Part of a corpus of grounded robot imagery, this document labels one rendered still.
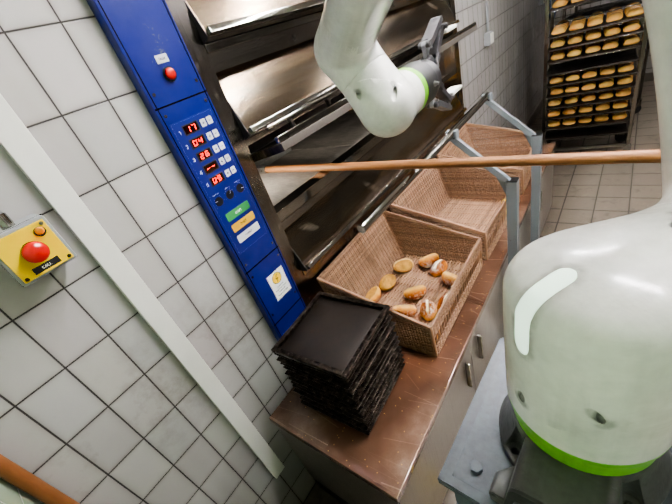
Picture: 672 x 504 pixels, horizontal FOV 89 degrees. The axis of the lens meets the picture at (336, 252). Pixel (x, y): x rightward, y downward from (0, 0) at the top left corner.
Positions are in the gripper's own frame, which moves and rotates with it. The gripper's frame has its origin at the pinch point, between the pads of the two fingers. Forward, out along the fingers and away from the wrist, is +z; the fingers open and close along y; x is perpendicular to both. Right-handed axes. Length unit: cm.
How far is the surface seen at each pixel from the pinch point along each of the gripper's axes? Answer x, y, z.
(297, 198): -55, 32, -16
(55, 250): -48, 4, -85
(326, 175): -55, 32, 2
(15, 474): -52, 38, -115
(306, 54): -57, -10, 15
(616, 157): 34.8, 29.4, 4.4
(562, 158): 23.9, 29.2, 4.5
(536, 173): 4, 74, 88
